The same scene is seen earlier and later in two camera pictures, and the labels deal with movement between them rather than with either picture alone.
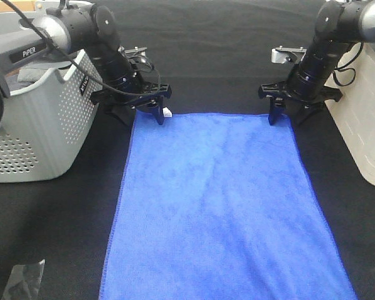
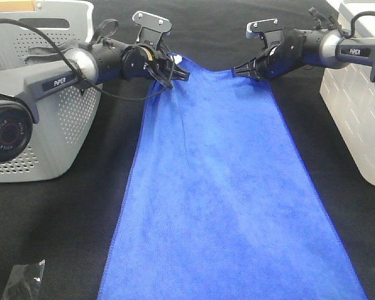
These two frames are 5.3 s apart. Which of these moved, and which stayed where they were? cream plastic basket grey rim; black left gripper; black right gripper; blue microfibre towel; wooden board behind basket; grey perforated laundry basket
Moved: black left gripper; blue microfibre towel; black right gripper
Stayed: grey perforated laundry basket; wooden board behind basket; cream plastic basket grey rim
